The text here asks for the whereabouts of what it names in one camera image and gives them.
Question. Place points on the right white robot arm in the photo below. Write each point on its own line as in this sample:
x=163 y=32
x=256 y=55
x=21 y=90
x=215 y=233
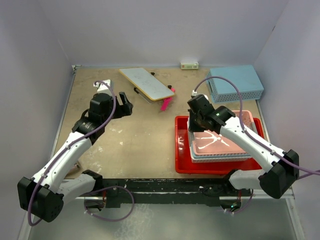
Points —
x=277 y=172

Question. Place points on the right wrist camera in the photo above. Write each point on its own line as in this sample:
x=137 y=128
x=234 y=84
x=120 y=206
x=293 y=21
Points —
x=195 y=93

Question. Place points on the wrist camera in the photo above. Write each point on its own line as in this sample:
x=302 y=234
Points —
x=195 y=93
x=104 y=86

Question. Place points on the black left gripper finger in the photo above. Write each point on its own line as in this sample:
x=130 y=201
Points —
x=124 y=110
x=124 y=99

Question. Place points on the red plastic tray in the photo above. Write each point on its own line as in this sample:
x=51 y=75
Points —
x=183 y=160

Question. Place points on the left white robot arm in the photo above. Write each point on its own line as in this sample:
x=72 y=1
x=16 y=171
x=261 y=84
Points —
x=45 y=194

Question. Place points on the white perforated basket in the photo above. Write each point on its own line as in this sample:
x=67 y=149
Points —
x=207 y=160

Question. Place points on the pink green tube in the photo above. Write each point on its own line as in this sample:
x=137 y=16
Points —
x=76 y=167

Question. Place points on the pink perforated basket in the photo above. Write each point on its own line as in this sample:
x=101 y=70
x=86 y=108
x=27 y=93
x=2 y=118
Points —
x=209 y=143

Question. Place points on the aluminium table frame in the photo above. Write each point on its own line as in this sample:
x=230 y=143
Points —
x=45 y=194

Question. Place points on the light blue perforated basket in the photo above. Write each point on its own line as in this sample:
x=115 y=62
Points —
x=223 y=82

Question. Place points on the small white green box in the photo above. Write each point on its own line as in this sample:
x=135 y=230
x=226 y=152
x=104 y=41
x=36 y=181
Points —
x=189 y=66

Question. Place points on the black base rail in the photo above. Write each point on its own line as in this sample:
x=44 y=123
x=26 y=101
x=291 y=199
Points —
x=186 y=191

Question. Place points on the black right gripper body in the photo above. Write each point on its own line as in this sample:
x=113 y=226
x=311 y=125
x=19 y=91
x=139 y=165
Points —
x=195 y=123

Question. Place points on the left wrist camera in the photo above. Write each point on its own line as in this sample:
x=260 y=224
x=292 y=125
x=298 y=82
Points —
x=104 y=86

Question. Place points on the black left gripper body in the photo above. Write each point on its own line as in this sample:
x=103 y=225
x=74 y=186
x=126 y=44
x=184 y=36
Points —
x=112 y=101

